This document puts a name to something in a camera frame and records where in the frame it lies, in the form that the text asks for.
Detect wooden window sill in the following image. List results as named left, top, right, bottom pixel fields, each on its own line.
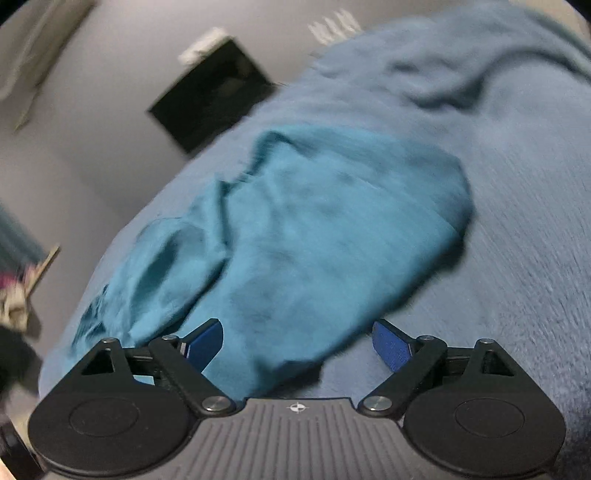
left=24, top=244, right=61, bottom=297

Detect items on window sill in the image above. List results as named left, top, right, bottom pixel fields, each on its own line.
left=1, top=266, right=38, bottom=333

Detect black television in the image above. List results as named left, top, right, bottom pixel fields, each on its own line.
left=148, top=38, right=276, bottom=155

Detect blue bed blanket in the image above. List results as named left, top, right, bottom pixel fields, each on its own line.
left=38, top=0, right=591, bottom=480

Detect teal jacket garment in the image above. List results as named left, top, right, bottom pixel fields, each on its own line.
left=62, top=125, right=473, bottom=399

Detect teal curtain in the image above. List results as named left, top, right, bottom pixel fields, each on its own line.
left=0, top=205, right=47, bottom=273

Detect white box above television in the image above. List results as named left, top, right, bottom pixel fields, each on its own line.
left=177, top=27, right=230, bottom=67

